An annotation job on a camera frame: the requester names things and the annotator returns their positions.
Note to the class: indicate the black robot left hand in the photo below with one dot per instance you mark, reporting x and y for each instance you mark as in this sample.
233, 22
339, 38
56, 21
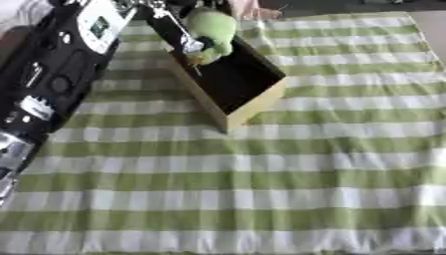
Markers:
191, 45

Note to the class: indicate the green soft toy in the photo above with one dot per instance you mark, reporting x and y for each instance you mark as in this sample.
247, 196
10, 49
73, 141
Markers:
215, 26

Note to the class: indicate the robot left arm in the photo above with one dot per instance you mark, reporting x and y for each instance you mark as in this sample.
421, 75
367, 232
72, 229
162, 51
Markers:
52, 66

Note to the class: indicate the tan cardboard box black inside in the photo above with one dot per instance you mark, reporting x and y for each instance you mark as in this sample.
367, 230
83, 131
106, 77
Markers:
244, 83

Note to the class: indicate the pink cloth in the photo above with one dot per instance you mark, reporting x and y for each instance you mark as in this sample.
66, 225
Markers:
252, 10

